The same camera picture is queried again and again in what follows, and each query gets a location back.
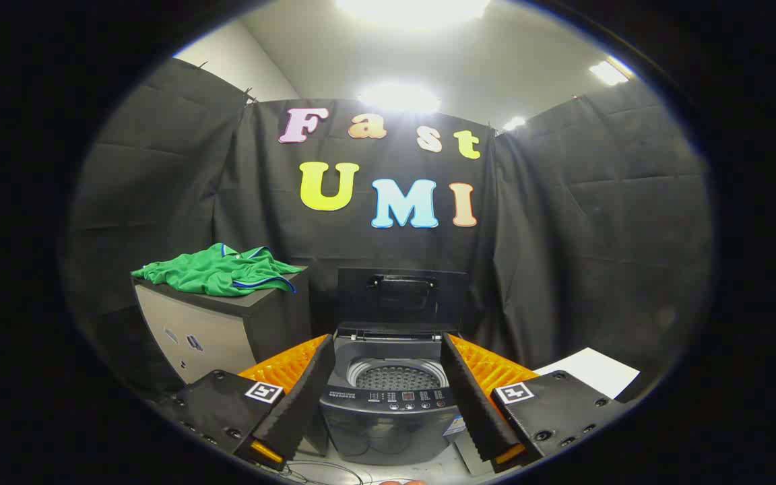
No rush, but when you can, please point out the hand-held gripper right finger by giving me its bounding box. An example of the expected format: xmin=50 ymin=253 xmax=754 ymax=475
xmin=441 ymin=332 xmax=631 ymax=474

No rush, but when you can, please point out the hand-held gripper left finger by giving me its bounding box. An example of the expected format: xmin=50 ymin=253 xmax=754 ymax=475
xmin=159 ymin=333 xmax=336 ymax=472

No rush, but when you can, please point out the grey washing machine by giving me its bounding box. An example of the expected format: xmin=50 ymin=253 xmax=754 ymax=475
xmin=319 ymin=323 xmax=470 ymax=467

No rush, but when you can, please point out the green polo shirt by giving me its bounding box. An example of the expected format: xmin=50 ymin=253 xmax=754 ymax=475
xmin=131 ymin=243 xmax=302 ymax=297

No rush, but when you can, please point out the dark grey cabinet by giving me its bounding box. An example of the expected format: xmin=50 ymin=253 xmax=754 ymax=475
xmin=132 ymin=266 xmax=313 ymax=385

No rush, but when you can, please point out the black backdrop cloth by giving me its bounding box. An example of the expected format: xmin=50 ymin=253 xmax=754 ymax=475
xmin=68 ymin=57 xmax=712 ymax=405

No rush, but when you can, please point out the rectangular ceiling light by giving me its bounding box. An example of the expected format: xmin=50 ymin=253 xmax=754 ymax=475
xmin=589 ymin=59 xmax=631 ymax=86

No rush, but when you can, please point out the large round ceiling light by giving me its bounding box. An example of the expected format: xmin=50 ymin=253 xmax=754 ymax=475
xmin=334 ymin=0 xmax=490 ymax=28

